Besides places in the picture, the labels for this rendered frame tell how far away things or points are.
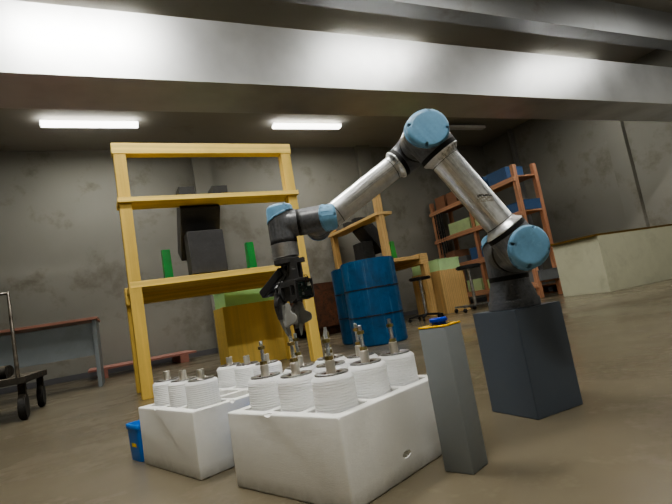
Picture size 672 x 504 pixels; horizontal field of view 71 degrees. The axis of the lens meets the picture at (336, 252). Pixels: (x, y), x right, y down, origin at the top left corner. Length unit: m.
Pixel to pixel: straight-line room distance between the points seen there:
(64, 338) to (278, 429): 4.69
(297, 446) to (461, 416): 0.35
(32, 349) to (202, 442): 4.41
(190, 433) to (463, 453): 0.73
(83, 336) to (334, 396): 4.79
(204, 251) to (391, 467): 2.90
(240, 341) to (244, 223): 4.30
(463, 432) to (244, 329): 3.53
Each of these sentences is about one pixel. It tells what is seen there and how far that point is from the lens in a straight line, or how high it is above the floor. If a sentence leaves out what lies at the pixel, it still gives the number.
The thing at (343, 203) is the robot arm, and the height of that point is 0.69.
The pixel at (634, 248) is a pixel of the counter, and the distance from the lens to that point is 7.55.
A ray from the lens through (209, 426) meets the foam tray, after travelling 1.43.
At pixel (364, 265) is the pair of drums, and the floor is 0.72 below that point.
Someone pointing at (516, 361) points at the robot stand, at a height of 0.16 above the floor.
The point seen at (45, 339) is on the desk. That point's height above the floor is 0.57.
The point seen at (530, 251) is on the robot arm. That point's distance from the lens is 1.35.
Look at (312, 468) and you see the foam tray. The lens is 1.07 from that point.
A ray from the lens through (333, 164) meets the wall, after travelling 9.42.
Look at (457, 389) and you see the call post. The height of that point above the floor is 0.18.
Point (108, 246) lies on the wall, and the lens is 8.18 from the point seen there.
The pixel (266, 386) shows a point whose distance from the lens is 1.20.
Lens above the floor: 0.39
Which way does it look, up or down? 7 degrees up
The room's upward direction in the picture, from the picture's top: 10 degrees counter-clockwise
